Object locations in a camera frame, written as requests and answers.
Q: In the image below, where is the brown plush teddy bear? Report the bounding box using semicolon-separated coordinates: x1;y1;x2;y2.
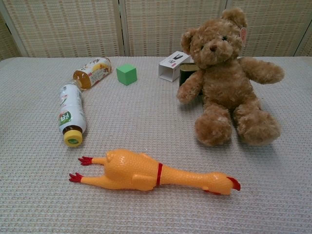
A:
176;7;285;147

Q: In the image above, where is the beige folding screen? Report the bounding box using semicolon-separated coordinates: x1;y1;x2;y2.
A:
0;0;312;62

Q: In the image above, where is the beige woven tablecloth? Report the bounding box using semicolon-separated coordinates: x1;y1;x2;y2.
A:
0;56;312;234

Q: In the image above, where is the yellow-label tea bottle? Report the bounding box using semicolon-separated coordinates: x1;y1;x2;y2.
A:
73;57;113;91

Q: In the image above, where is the yellow rubber chicken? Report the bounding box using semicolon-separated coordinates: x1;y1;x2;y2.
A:
69;148;241;196

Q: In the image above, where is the white cardboard box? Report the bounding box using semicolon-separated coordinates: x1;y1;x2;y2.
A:
158;51;194;82

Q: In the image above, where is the black and gold can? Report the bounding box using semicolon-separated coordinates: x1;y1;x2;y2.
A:
179;62;204;98

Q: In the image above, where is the green cube block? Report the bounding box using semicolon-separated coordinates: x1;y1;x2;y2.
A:
116;63;138;86

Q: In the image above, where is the white-label bottle with yellow cap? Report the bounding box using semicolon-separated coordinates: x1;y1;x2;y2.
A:
58;83;87;148

